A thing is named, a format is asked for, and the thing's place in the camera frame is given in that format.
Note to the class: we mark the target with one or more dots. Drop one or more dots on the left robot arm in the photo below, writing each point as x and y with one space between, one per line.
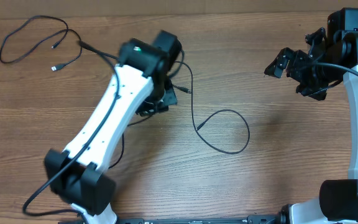
140 85

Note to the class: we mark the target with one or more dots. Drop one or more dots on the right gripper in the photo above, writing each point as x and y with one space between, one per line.
295 58

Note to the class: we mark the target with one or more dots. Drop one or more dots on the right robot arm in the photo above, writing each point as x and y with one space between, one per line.
332 59

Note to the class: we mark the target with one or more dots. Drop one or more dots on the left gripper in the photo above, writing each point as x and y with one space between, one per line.
171 99

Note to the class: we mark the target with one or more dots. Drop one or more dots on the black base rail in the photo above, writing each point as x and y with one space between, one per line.
251 219

